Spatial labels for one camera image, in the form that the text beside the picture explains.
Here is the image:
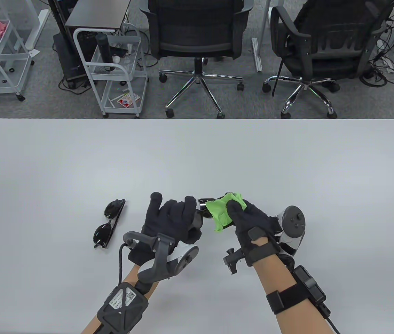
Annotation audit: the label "person's right hand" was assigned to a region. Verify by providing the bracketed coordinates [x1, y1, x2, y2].
[226, 200, 283, 268]

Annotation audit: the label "person's left hand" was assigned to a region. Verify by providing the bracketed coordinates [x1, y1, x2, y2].
[128, 192, 203, 267]

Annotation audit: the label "green cleaning cloth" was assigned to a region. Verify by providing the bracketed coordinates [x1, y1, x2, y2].
[206, 192, 247, 233]

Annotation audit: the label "grey handheld controller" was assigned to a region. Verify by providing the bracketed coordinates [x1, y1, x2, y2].
[123, 231, 199, 284]
[277, 205, 305, 256]

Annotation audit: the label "black rounded sunglasses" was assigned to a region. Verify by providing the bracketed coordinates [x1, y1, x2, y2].
[94, 199, 126, 249]

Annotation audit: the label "black glove sensor module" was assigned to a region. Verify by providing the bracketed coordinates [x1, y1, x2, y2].
[222, 248, 243, 275]

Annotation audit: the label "red and white packet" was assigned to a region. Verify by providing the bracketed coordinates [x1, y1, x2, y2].
[116, 93, 140, 108]

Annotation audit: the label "white metal desk leg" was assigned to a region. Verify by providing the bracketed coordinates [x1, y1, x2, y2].
[251, 0, 272, 72]

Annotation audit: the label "black bottle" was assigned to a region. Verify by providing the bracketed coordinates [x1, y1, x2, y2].
[95, 33, 116, 72]

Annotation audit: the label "black ribbed office chair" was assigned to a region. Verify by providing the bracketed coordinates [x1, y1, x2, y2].
[262, 0, 394, 119]

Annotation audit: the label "black mesh office chair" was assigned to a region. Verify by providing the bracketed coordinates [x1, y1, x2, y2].
[140, 0, 255, 119]

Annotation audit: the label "black computer tower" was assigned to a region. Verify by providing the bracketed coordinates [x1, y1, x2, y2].
[53, 32, 91, 89]

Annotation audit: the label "white power strip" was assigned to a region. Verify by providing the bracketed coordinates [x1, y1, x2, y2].
[378, 56, 394, 73]

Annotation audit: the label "dark side table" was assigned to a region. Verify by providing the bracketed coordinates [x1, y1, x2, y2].
[64, 0, 133, 33]

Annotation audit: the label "white desk foot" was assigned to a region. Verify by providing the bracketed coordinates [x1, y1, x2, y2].
[26, 9, 50, 51]

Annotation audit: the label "black hanging strap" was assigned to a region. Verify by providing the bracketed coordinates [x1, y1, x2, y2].
[272, 57, 285, 98]

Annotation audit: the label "black cable bundle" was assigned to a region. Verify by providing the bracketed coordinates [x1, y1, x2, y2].
[359, 0, 394, 87]

